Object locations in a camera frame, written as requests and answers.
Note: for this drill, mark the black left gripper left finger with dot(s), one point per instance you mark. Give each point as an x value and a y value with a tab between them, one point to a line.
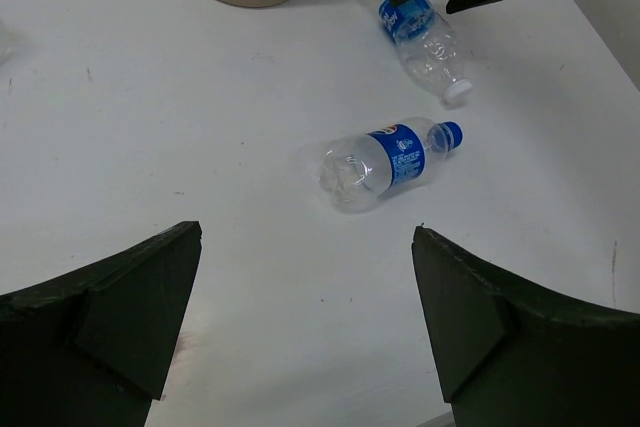
93	347

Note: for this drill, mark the small bottle blue cap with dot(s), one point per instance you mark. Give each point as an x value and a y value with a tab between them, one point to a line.
358	172

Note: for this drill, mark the clear bottle blue label white cap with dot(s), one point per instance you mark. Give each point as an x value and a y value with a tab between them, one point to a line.
426	45

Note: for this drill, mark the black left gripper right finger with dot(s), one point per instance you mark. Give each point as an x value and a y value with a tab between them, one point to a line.
510	352

